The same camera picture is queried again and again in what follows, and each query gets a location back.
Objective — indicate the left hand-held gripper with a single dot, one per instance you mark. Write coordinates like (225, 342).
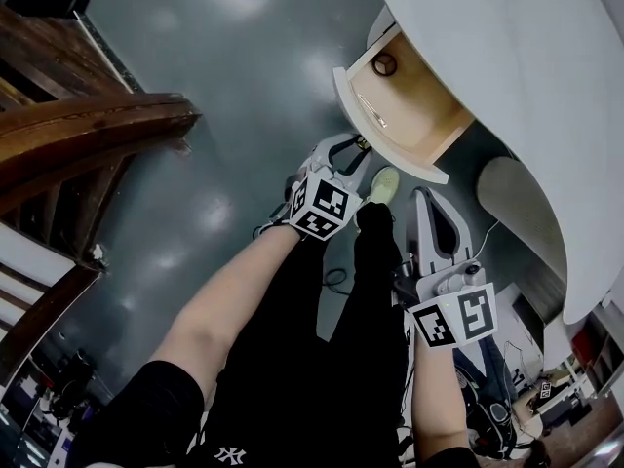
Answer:
(322, 207)

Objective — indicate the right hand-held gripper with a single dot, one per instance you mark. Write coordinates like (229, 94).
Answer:
(458, 310)

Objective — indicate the large white drawer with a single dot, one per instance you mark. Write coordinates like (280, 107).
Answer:
(404, 110)

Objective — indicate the person's right forearm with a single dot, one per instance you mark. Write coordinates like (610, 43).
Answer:
(439, 398)

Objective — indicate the person's left forearm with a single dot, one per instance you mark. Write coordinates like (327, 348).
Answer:
(229, 310)

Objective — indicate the white table with drawer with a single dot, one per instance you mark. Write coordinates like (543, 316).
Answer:
(526, 90)

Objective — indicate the person's right pale yellow shoe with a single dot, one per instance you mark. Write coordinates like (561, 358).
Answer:
(385, 183)

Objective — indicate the person's black trousers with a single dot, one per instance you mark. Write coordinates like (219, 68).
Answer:
(373, 261)

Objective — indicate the black floor device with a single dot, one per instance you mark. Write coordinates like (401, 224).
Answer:
(487, 398)

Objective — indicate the wooden shelf unit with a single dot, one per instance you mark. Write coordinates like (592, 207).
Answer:
(597, 354)

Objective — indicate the person's black T-shirt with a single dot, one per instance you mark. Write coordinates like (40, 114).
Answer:
(273, 407)

